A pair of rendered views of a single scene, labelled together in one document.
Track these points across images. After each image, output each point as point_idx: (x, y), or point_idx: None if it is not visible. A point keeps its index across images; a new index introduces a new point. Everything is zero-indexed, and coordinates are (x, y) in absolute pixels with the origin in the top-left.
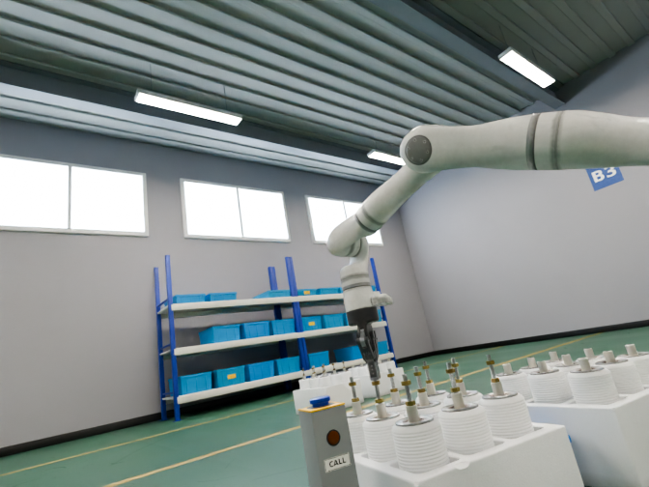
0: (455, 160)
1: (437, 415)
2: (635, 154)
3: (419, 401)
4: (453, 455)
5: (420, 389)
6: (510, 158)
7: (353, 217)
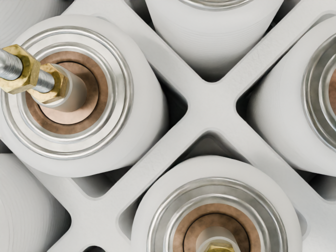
0: None
1: (232, 31)
2: None
3: (72, 106)
4: (299, 29)
5: (63, 83)
6: None
7: None
